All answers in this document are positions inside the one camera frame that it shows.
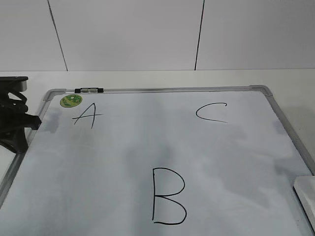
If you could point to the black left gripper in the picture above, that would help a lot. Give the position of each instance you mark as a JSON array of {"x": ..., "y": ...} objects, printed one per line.
[{"x": 13, "y": 120}]

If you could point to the white board eraser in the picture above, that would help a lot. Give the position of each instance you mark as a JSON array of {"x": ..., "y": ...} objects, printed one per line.
[{"x": 305, "y": 189}]

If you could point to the round green magnet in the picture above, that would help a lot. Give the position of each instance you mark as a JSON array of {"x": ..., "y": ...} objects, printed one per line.
[{"x": 71, "y": 101}]

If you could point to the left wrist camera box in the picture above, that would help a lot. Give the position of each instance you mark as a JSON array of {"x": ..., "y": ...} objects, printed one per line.
[{"x": 17, "y": 83}]

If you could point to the black and silver frame clip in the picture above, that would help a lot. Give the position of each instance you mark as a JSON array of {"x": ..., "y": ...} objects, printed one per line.
[{"x": 88, "y": 90}]

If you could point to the white board with grey frame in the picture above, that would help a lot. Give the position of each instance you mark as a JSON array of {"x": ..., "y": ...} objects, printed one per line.
[{"x": 159, "y": 162}]

